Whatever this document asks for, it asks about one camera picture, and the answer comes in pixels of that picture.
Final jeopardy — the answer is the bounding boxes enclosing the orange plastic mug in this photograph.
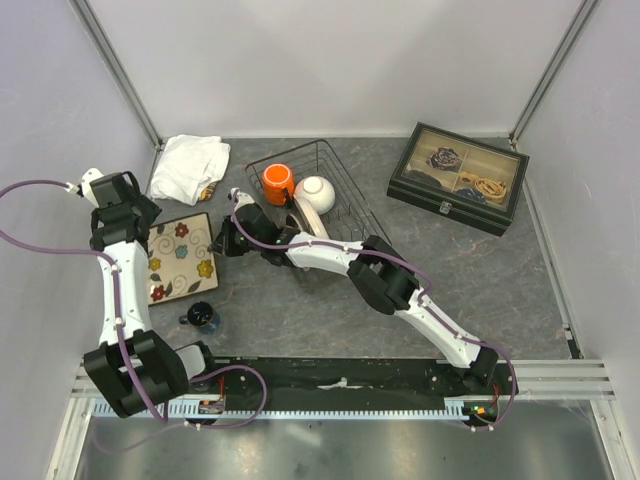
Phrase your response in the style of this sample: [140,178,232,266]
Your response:
[262,163,295,206]

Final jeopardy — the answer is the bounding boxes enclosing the square floral plate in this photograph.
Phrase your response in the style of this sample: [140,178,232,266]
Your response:
[147,213,219,306]

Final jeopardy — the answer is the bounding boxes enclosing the blue ringed round plate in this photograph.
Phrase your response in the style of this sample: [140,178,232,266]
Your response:
[294,196,329,240]

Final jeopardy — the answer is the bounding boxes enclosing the white ceramic bowl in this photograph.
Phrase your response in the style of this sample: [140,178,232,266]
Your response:
[294,176,336,215]

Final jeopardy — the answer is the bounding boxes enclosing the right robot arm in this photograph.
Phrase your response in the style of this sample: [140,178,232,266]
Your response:
[209,201,499,394]

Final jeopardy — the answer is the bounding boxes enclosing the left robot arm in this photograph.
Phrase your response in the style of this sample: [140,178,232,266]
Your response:
[80,168,220,418]

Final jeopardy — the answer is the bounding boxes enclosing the small dark blue cup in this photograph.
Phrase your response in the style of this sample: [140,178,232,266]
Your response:
[179,301,221,335]

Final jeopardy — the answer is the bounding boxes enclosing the white crumpled cloth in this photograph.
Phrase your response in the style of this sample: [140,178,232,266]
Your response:
[149,134,231,206]

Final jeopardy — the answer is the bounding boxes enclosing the black glass-lid jewelry box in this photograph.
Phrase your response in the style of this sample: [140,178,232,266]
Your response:
[387,122,529,237]

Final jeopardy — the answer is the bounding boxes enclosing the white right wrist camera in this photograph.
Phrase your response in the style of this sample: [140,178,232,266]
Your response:
[229,187,256,211]

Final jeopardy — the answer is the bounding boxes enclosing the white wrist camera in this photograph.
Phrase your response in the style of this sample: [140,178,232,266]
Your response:
[78,168,104,207]
[229,187,256,211]

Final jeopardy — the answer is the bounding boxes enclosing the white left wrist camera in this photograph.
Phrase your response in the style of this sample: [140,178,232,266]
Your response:
[78,168,104,207]

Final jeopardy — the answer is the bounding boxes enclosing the black wire dish rack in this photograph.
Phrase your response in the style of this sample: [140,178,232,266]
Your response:
[245,140,389,241]

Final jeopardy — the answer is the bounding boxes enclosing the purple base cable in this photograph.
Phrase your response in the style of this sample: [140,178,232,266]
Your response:
[90,363,269,455]

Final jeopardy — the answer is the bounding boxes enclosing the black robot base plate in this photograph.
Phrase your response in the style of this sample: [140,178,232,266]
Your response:
[208,357,515,400]

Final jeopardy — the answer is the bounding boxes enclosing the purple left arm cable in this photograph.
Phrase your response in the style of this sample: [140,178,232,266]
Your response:
[0,179,171,425]

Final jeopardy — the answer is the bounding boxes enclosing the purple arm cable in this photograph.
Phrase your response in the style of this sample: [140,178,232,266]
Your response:
[0,179,171,425]
[229,191,517,434]

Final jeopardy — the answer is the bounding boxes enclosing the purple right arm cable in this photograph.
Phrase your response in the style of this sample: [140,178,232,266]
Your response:
[229,191,517,434]

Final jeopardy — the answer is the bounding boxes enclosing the aluminium frame rail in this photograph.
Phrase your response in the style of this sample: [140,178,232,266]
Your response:
[69,0,163,151]

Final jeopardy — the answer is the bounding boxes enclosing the blue slotted cable duct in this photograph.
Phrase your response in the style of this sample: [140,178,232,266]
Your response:
[92,395,476,420]

